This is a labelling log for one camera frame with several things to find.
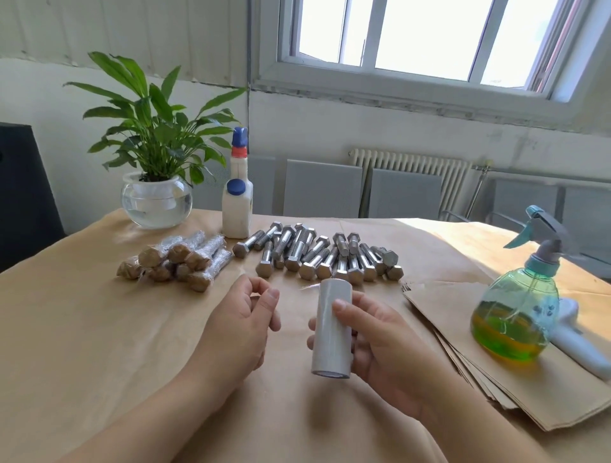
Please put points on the person's right hand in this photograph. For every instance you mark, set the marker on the person's right hand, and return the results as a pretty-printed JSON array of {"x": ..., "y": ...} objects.
[{"x": 396, "y": 358}]

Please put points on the person's left hand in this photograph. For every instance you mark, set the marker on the person's left hand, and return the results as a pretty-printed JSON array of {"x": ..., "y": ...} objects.
[{"x": 234, "y": 334}]

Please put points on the white cling film roll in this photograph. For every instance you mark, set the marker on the white cling film roll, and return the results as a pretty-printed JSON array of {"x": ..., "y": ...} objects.
[{"x": 331, "y": 329}]

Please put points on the steel hex bolt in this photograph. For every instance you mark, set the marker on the steel hex bolt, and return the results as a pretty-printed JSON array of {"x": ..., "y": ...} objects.
[{"x": 158, "y": 252}]

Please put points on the pile of steel bolts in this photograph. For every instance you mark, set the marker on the pile of steel bolts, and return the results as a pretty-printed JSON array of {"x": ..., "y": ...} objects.
[{"x": 320, "y": 253}]

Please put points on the green spray bottle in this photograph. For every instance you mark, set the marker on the green spray bottle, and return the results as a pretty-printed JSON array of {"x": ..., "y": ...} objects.
[{"x": 515, "y": 315}]

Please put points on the stack of brown paper sheets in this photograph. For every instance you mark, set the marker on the stack of brown paper sheets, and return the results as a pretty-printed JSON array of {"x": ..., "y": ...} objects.
[{"x": 554, "y": 391}]

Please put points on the person's left forearm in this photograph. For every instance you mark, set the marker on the person's left forearm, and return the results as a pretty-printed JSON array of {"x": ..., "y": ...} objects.
[{"x": 129, "y": 425}]

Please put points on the white glue bottle blue cap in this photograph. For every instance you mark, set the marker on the white glue bottle blue cap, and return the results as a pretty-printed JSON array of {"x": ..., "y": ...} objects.
[{"x": 238, "y": 208}]

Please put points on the round glass vase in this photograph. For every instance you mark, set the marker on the round glass vase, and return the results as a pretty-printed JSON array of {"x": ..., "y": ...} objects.
[{"x": 157, "y": 203}]

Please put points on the grey chair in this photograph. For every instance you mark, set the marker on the grey chair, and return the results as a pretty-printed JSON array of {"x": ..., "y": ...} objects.
[
  {"x": 520, "y": 200},
  {"x": 406, "y": 194},
  {"x": 323, "y": 189},
  {"x": 587, "y": 224},
  {"x": 263, "y": 183}
]

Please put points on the large brown paper table cover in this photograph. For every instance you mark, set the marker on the large brown paper table cover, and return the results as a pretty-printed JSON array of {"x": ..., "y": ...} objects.
[{"x": 76, "y": 343}]

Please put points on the white handheld controller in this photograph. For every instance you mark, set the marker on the white handheld controller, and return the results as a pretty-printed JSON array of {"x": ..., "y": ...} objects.
[{"x": 582, "y": 343}]

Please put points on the white radiator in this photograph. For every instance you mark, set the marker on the white radiator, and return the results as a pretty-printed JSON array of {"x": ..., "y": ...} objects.
[{"x": 410, "y": 164}]

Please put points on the green leafy plant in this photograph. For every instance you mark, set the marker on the green leafy plant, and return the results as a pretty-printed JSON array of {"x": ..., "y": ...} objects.
[{"x": 153, "y": 114}]

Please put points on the black trash bin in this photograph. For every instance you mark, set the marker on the black trash bin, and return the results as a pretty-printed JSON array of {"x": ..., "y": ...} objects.
[{"x": 27, "y": 200}]

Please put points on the white framed window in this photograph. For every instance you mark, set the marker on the white framed window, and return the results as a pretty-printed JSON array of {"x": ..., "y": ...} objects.
[{"x": 439, "y": 43}]

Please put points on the white vertical blind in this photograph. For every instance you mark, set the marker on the white vertical blind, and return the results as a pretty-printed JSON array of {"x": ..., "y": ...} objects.
[{"x": 115, "y": 33}]

